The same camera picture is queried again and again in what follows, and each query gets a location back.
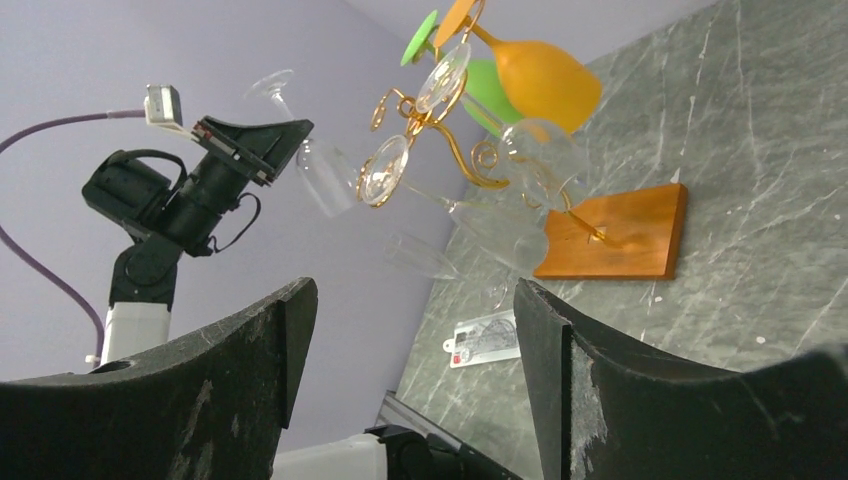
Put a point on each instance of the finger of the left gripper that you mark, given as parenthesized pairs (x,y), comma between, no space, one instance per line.
(288,137)

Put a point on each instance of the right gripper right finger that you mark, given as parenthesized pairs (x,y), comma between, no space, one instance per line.
(608,406)

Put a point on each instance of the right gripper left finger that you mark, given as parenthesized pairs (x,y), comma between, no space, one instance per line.
(211,404)

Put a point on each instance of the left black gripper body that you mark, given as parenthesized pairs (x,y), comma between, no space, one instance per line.
(242,148)

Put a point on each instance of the green plastic wine glass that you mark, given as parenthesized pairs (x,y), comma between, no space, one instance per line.
(484,99)

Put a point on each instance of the orange plastic wine glass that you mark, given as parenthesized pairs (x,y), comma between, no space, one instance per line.
(539,79)

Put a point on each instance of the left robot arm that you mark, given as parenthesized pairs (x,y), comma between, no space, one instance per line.
(166,221)

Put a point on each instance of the flat blister pack on table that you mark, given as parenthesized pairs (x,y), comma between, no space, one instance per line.
(487,339)

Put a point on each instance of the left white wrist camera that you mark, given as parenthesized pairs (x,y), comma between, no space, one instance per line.
(162,108)

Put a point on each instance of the gold wire glass rack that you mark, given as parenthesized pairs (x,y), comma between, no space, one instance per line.
(635,235)

